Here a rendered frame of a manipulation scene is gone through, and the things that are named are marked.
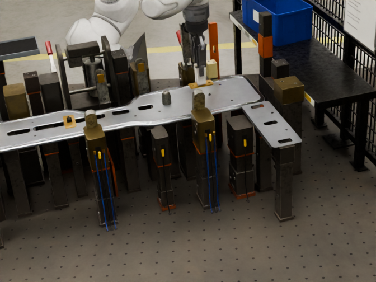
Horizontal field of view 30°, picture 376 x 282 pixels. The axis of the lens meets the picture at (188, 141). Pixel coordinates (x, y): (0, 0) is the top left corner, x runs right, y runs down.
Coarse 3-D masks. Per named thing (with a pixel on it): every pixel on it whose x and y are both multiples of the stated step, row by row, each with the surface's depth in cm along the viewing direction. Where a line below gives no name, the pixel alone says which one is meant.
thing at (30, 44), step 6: (12, 42) 258; (18, 42) 258; (24, 42) 258; (30, 42) 257; (0, 48) 254; (6, 48) 254; (12, 48) 253; (18, 48) 253; (24, 48) 253; (30, 48) 252; (36, 48) 252; (0, 54) 249; (6, 54) 249
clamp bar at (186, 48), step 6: (180, 24) 248; (180, 30) 249; (186, 30) 246; (186, 36) 251; (186, 42) 251; (186, 48) 252; (186, 54) 253; (186, 60) 253; (192, 60) 253; (186, 66) 254; (192, 66) 254
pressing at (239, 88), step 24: (144, 96) 249; (216, 96) 246; (240, 96) 244; (24, 120) 240; (48, 120) 239; (120, 120) 235; (144, 120) 234; (168, 120) 234; (0, 144) 227; (24, 144) 227
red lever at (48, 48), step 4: (48, 44) 257; (48, 48) 256; (48, 52) 255; (52, 52) 256; (52, 56) 255; (52, 60) 255; (52, 64) 254; (52, 68) 252; (56, 68) 253; (52, 72) 252
